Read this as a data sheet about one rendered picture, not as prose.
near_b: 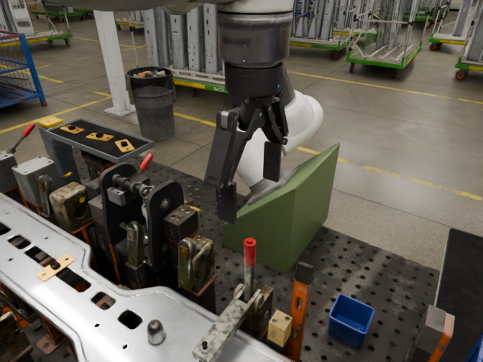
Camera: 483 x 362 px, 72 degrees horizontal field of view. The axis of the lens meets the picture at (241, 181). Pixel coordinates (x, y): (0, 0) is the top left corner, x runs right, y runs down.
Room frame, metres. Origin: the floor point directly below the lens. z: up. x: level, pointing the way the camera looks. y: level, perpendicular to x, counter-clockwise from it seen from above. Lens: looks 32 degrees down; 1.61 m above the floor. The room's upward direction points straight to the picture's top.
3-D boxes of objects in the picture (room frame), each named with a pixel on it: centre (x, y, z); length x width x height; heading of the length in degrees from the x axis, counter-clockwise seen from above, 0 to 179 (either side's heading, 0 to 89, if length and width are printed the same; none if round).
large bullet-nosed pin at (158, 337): (0.39, 0.17, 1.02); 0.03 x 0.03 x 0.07
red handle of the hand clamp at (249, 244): (0.44, -0.01, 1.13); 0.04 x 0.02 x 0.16; 57
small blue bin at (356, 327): (0.61, -0.32, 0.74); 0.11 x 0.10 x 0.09; 57
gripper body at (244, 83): (0.44, -0.02, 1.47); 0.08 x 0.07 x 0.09; 147
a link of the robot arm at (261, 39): (0.44, -0.02, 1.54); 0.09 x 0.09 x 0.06
